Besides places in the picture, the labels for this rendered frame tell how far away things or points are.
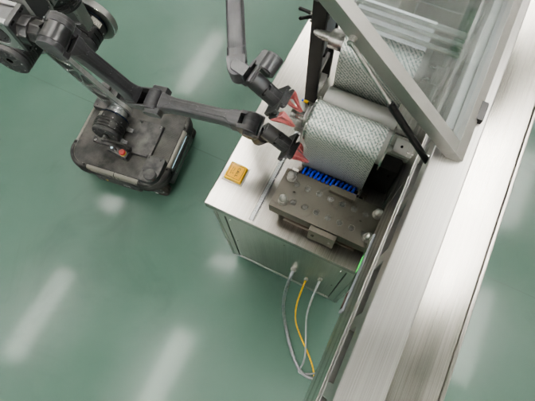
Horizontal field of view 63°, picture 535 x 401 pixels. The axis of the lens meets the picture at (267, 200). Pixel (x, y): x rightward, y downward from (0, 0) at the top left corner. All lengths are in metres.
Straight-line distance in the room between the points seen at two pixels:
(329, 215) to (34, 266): 1.91
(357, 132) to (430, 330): 0.61
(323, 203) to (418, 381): 0.71
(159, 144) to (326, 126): 1.44
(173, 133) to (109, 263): 0.85
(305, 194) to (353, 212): 0.18
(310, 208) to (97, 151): 1.54
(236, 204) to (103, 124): 1.13
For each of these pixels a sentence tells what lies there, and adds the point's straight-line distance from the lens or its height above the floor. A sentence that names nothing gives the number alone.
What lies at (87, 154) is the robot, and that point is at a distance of 2.74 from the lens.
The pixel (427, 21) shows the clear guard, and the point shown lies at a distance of 0.94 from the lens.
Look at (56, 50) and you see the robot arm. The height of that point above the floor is 1.47.
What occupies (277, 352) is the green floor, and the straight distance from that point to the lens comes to 2.48.
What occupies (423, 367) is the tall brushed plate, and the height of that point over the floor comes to 1.44.
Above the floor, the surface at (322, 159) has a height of 1.13.
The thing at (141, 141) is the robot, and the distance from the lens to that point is 2.64.
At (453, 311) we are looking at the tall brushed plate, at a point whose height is 1.44.
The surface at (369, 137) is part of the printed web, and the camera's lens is 1.36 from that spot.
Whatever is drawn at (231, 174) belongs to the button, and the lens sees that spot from 1.71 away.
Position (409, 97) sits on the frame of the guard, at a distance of 0.85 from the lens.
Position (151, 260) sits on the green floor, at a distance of 2.64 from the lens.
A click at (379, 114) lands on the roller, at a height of 1.23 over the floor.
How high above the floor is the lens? 2.48
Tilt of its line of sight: 70 degrees down
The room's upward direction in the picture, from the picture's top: 5 degrees counter-clockwise
